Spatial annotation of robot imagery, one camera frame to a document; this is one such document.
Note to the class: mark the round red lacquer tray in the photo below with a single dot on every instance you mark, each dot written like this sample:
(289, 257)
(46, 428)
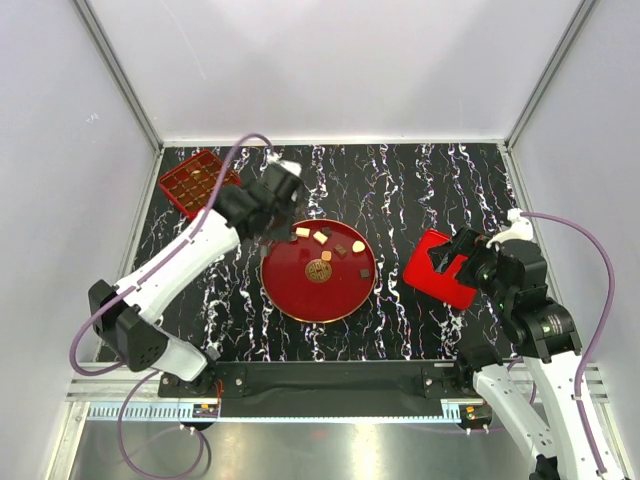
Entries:
(304, 287)

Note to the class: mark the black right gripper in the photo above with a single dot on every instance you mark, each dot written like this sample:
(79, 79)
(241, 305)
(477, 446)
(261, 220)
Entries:
(466, 241)

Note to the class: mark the aluminium frame rail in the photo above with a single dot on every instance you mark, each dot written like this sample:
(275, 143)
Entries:
(118, 394)

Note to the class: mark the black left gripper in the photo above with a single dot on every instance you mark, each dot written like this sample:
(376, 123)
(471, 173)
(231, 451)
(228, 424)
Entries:
(284, 231)

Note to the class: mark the white rectangular chocolate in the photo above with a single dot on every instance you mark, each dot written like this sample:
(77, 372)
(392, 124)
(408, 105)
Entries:
(320, 237)
(302, 232)

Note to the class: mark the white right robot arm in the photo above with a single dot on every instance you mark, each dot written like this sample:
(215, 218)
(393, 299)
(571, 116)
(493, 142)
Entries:
(509, 268)

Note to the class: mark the red compartment chocolate box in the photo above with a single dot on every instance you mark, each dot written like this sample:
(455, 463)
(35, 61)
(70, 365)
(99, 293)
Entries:
(183, 191)

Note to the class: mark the red box lid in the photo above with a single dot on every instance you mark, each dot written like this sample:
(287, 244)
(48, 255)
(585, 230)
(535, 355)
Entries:
(432, 270)

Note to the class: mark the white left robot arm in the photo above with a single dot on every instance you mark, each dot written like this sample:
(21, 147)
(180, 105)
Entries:
(126, 313)

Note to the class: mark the white heart chocolate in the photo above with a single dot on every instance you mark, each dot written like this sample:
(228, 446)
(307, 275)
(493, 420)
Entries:
(358, 246)

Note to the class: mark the brown striped rectangular chocolate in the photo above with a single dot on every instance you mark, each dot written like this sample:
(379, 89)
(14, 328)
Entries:
(340, 251)

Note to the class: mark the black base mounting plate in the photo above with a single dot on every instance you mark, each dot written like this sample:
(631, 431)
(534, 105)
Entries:
(325, 390)

